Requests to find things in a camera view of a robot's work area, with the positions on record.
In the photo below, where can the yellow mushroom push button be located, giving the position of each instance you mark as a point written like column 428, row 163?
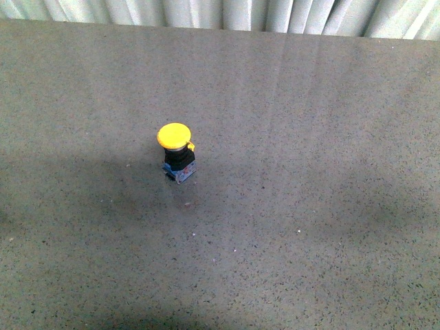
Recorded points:
column 179, row 152

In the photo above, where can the white pleated curtain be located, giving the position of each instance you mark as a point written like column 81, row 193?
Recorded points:
column 413, row 20

